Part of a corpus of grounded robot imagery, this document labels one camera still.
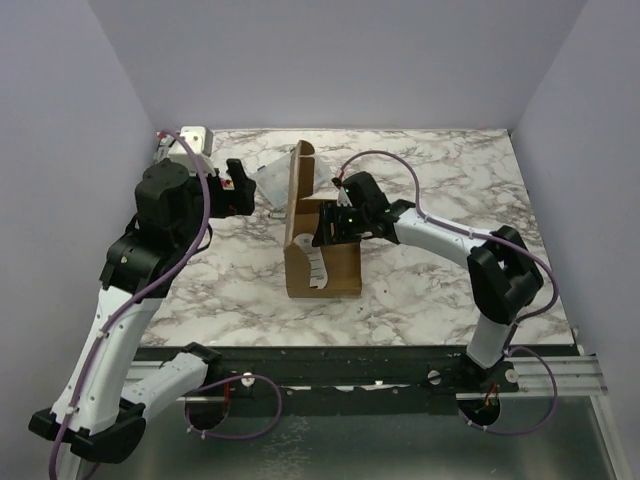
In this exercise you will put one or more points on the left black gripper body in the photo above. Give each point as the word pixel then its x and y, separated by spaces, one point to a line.
pixel 192 224

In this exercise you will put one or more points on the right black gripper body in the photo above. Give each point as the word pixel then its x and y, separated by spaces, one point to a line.
pixel 338 223

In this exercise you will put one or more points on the brown cardboard express box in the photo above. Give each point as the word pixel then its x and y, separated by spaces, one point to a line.
pixel 343 262

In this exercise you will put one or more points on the white blue packaged item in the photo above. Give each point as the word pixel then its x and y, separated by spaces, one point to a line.
pixel 318 277

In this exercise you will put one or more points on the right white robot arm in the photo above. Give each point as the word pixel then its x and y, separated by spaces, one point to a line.
pixel 504 277

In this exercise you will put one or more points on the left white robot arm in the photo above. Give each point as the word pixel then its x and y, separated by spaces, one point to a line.
pixel 100 421

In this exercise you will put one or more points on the clear plastic organizer box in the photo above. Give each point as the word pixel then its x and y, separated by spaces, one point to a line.
pixel 272 180

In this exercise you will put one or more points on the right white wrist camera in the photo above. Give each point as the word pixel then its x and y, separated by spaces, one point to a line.
pixel 342 199

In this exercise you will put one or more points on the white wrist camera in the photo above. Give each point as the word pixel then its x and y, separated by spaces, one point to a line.
pixel 342 199
pixel 199 139

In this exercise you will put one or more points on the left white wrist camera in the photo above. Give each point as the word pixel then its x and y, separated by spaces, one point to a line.
pixel 199 139

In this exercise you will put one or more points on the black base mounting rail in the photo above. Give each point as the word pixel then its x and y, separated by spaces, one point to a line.
pixel 343 381

